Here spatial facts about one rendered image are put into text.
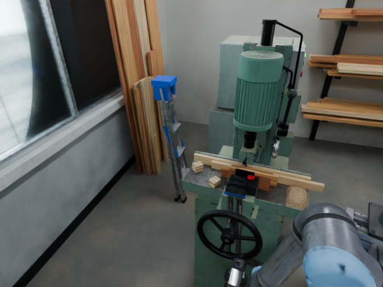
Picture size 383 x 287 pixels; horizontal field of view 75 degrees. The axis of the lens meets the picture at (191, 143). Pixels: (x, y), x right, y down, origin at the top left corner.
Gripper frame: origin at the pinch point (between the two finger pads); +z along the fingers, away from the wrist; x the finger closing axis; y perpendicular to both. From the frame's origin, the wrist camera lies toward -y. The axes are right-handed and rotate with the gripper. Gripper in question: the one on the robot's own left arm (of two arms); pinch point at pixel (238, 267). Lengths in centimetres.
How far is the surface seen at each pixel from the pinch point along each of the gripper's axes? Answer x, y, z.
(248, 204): -1.1, -27.3, 0.6
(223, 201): -11.7, -25.6, 1.7
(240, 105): -12, -68, -1
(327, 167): 68, -42, 214
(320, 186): 28, -39, 23
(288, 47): 3, -98, 10
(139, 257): -75, 47, 61
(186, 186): -33.6, -25.3, 12.9
